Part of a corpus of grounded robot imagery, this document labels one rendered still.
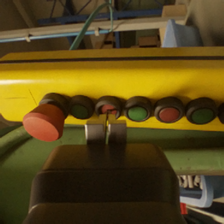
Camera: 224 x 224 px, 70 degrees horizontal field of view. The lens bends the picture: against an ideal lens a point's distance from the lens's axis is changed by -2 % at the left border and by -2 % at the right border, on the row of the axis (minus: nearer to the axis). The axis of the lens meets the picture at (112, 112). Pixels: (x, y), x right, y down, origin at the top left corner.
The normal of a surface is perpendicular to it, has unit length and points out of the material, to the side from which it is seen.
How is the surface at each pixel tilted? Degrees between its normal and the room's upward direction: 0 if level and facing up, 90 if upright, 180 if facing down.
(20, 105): 85
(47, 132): 87
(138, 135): 90
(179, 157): 90
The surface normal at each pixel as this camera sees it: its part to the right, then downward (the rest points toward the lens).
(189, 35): 0.07, -0.43
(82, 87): -0.15, 0.67
